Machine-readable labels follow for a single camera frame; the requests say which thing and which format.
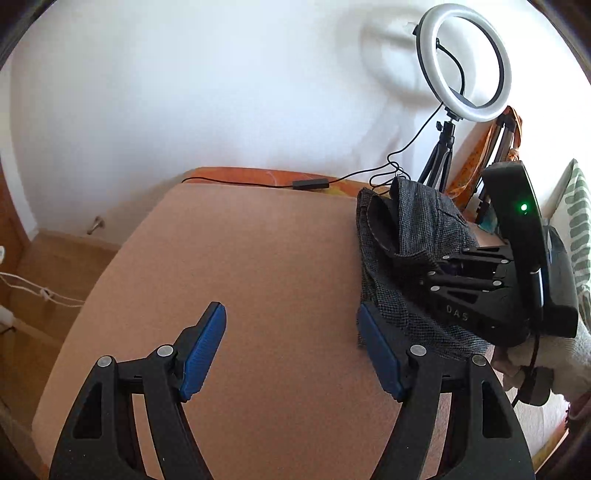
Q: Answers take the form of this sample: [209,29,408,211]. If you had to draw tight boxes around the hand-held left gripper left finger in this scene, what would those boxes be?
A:
[48,301,228,480]

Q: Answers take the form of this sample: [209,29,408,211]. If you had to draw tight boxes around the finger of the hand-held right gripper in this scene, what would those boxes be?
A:
[438,246,517,271]
[418,270,517,298]

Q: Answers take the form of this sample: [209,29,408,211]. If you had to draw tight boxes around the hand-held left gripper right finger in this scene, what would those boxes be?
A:
[356,302,536,480]

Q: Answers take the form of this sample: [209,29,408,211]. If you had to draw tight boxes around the grey tweed pants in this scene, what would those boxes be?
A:
[355,178,497,361]

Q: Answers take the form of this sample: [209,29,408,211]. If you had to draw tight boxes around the person's right hand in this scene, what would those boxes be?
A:
[501,316,591,407]

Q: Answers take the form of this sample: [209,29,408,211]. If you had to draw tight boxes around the green striped white pillow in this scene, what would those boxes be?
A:
[547,158,591,296]

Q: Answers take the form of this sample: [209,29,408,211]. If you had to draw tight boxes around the orange patterned cloth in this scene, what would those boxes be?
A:
[444,105,523,204]

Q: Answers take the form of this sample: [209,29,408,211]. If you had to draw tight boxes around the silver brown tripod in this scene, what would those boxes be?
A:
[473,113,519,215]

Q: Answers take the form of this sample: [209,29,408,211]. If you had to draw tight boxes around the wooden door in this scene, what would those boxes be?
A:
[0,152,35,278]

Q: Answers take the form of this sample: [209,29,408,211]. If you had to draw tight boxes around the black ring light tripod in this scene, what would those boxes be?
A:
[417,111,462,192]

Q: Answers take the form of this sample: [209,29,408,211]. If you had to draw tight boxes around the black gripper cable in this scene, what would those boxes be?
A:
[510,330,555,407]

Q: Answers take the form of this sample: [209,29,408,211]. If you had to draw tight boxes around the black ring light cable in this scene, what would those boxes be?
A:
[181,39,467,191]

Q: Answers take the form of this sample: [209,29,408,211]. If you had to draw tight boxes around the white cable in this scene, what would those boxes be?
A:
[0,271,86,308]

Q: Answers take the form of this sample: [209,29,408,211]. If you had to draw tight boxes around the white ring light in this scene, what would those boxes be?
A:
[412,4,512,123]

